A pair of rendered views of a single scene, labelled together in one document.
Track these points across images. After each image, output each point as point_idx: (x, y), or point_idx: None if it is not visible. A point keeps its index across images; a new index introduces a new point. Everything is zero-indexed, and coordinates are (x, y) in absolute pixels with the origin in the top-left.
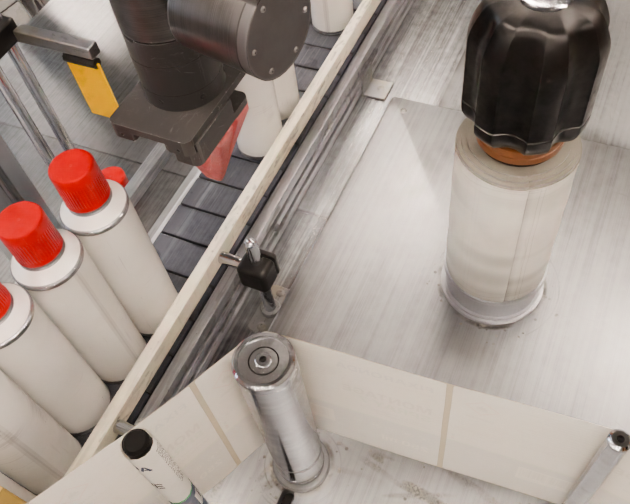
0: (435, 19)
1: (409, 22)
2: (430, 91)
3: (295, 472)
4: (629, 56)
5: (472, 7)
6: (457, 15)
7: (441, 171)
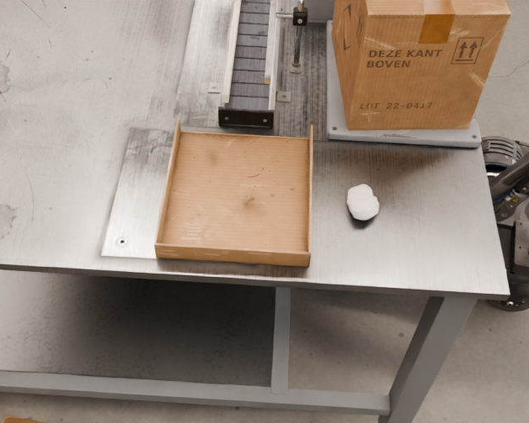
0: (215, 18)
1: (229, 14)
2: None
3: None
4: (109, 11)
5: (196, 27)
6: (204, 21)
7: None
